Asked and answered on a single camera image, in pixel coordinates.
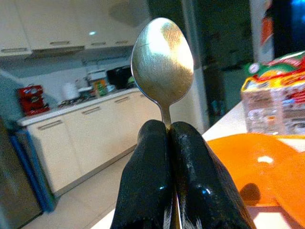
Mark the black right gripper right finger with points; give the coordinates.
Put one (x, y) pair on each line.
(202, 181)

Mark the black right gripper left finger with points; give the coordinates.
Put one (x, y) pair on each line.
(147, 176)

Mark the silver metal spoon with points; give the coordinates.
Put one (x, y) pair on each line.
(162, 62)

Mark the orange tray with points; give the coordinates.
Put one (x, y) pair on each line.
(267, 171)

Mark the cream kitchen base cabinets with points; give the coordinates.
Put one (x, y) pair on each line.
(90, 133)

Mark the green and orange box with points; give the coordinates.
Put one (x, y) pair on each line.
(100, 87)

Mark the black kitchen appliance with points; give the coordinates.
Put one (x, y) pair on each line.
(120, 77)

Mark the colourful plastic snack package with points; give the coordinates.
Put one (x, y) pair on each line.
(276, 100)

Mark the white pot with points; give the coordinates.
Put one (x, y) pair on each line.
(70, 91)

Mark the grey refrigerator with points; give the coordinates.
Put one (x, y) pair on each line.
(14, 176)

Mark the red coffee machine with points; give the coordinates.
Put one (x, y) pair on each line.
(33, 100)

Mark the grey range hood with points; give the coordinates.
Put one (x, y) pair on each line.
(57, 51)

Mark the cream kitchen wall cabinets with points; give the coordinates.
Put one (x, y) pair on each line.
(59, 23)

